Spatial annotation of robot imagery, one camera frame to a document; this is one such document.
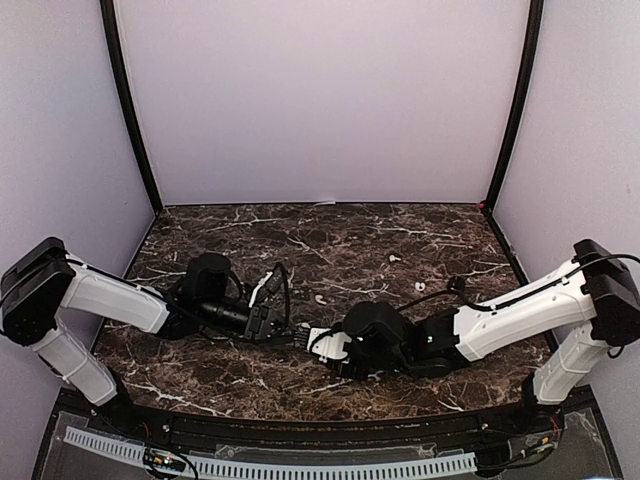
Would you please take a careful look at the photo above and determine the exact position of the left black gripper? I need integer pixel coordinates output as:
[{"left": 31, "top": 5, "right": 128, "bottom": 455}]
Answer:
[{"left": 199, "top": 297, "right": 303, "bottom": 348}]

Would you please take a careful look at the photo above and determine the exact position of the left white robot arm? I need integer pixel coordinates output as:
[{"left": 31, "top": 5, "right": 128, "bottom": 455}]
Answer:
[{"left": 1, "top": 237, "right": 290, "bottom": 436}]

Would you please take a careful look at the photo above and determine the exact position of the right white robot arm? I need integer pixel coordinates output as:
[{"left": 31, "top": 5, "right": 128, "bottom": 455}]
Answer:
[{"left": 294, "top": 239, "right": 639, "bottom": 434}]

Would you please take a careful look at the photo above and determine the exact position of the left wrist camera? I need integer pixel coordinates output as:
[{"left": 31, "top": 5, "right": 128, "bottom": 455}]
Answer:
[{"left": 248, "top": 262, "right": 291, "bottom": 311}]

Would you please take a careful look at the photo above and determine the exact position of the black front rail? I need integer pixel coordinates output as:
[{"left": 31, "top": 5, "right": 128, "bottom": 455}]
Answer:
[{"left": 84, "top": 399, "right": 566, "bottom": 454}]

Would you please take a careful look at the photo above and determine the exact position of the white slotted cable duct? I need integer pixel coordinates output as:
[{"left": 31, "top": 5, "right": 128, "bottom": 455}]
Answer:
[{"left": 62, "top": 426, "right": 477, "bottom": 479}]

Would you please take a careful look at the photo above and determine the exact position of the right black frame post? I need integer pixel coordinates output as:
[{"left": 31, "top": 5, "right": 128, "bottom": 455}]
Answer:
[{"left": 482, "top": 0, "right": 544, "bottom": 217}]

